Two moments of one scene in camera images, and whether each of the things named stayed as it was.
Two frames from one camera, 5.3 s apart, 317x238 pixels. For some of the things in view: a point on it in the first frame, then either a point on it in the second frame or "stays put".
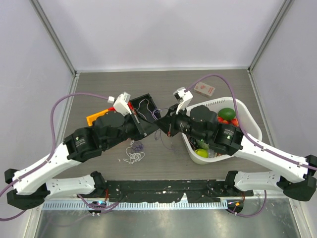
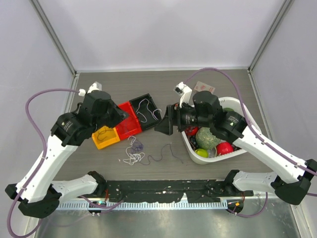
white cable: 133,157 stays put
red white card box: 204,89 stays put
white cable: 147,107 stays put
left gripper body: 130,130 -> 101,120
